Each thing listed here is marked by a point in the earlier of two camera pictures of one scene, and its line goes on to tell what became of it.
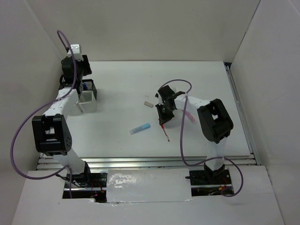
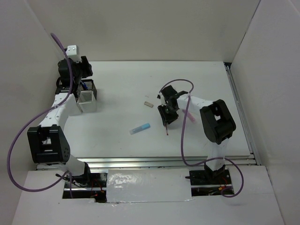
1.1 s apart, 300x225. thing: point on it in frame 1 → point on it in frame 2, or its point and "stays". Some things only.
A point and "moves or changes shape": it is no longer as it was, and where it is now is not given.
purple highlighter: [191, 116] stays
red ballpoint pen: [165, 132] moves or changes shape
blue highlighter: [140, 128] stays
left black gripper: [86, 64] stays
